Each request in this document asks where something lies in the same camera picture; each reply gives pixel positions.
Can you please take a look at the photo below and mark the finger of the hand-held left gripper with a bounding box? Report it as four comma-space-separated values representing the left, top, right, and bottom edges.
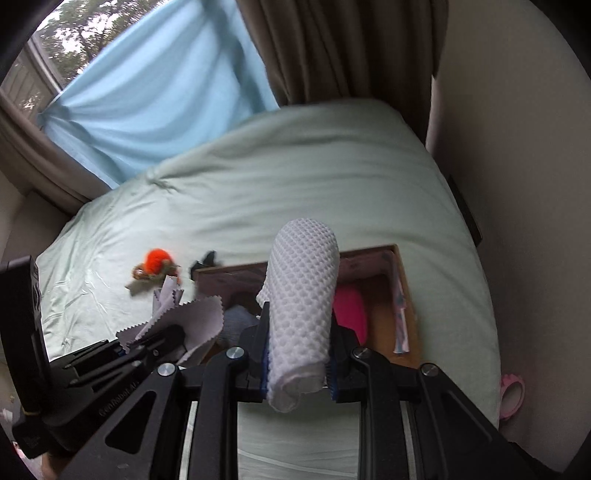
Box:
131, 324, 188, 356
113, 345, 160, 370

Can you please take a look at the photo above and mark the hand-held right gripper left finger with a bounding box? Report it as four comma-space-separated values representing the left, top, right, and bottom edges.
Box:
60, 318, 271, 480

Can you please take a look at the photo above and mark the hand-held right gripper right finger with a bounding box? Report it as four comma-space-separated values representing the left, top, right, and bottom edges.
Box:
324, 324, 525, 480

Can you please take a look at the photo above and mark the white pinked-edge cloth swatch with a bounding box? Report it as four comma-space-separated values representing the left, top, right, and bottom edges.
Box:
115, 298, 225, 366

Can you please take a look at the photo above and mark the lavender pinked-edge cloth swatch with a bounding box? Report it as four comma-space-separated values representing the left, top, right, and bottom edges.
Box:
148, 274, 186, 319

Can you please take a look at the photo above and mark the white textured towel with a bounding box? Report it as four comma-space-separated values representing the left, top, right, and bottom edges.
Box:
256, 219, 341, 413

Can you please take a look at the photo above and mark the wooden box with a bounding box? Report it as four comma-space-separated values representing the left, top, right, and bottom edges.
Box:
191, 244, 422, 370

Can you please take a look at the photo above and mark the grey soft item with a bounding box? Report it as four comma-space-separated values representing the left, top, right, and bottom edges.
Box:
216, 305, 265, 348

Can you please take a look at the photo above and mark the pink soft item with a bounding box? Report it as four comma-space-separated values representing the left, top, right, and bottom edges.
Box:
332, 284, 370, 348

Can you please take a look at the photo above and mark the orange pompom toy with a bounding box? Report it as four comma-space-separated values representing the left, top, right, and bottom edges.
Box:
124, 249, 182, 294

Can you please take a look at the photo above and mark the small black object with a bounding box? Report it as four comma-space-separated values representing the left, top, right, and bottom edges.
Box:
190, 250, 218, 280

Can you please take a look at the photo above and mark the pink and blue striped strip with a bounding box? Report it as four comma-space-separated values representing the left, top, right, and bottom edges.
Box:
392, 276, 413, 356

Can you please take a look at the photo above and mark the pink round object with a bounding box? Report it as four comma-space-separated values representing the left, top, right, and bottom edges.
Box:
499, 373, 526, 422

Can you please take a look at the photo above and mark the bed with pale green sheet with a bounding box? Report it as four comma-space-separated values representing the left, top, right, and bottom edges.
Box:
34, 97, 502, 480

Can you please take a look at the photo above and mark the light blue curtain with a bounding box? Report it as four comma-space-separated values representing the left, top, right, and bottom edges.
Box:
38, 0, 279, 190

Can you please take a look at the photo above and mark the window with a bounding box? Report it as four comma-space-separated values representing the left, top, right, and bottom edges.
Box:
0, 0, 178, 121

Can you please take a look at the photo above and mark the beige curtain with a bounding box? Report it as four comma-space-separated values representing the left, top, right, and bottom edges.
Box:
235, 0, 450, 141

